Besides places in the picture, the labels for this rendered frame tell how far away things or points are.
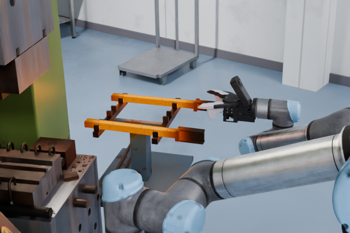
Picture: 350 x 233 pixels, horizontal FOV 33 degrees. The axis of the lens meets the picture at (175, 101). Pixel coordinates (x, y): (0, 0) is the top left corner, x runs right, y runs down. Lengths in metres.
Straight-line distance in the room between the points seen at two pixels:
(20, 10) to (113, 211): 0.64
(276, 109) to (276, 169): 1.06
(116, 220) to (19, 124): 0.98
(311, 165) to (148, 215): 0.29
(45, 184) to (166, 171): 0.66
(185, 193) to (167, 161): 1.27
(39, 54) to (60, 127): 0.59
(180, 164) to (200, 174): 1.19
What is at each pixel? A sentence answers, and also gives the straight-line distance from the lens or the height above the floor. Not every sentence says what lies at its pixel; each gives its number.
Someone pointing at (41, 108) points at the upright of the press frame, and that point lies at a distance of 2.03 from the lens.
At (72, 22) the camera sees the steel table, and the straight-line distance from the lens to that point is 6.22.
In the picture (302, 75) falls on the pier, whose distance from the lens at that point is 4.89.
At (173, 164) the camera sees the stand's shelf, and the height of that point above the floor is 0.70.
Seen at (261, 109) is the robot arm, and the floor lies 0.98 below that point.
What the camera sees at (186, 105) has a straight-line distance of 2.19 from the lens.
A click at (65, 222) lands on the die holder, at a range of 1.78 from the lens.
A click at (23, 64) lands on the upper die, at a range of 1.57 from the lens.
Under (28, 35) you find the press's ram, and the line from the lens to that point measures 1.59.
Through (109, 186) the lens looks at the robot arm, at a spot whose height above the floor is 1.28.
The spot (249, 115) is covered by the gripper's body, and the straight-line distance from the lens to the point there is 2.15.
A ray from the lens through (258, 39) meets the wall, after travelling 5.30.
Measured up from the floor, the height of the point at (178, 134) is 0.97.
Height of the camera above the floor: 1.85
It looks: 24 degrees down
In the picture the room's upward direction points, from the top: 1 degrees counter-clockwise
